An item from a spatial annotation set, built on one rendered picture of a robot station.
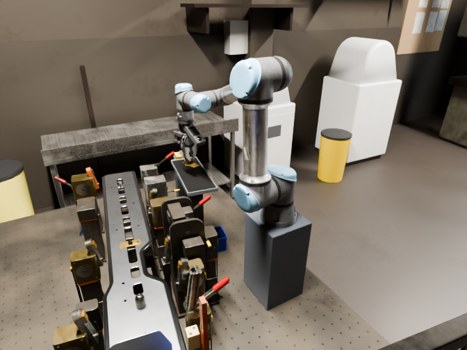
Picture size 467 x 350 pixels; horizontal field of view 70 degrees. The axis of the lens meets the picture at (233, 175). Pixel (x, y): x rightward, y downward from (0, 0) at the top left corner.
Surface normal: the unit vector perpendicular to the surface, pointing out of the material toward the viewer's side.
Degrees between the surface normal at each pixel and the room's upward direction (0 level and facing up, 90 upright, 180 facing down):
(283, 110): 90
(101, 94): 90
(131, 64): 90
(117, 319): 0
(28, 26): 90
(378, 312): 0
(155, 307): 0
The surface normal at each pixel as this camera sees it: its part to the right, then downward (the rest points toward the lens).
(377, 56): 0.45, 0.41
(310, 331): 0.00, -0.89
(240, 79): -0.77, 0.16
